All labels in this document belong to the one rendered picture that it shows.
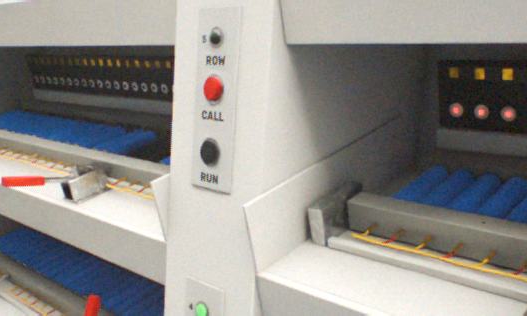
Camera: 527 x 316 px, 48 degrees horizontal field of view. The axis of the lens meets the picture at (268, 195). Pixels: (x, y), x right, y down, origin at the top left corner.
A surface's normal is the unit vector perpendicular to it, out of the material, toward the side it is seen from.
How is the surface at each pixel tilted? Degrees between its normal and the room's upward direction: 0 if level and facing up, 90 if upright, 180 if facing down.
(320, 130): 90
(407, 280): 19
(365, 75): 90
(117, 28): 109
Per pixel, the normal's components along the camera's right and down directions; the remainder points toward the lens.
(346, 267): -0.15, -0.91
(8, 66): 0.73, 0.17
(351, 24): -0.66, 0.39
